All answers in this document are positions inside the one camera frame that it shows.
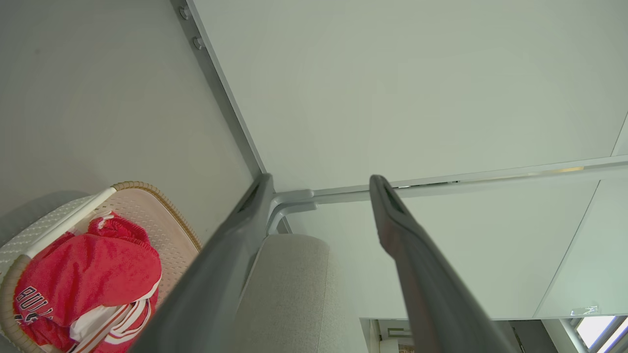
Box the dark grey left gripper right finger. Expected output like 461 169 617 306
369 175 516 353

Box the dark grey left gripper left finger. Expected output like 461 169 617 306
129 173 274 353

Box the red Bulls 23 jersey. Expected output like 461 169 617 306
14 230 163 353

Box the white perforated laundry basket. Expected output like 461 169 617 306
0 181 203 353

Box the grey partition upright post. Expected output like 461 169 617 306
266 155 628 235

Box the window with grey frame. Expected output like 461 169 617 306
559 314 628 353

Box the grey partition bottom rail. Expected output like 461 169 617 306
169 0 275 193

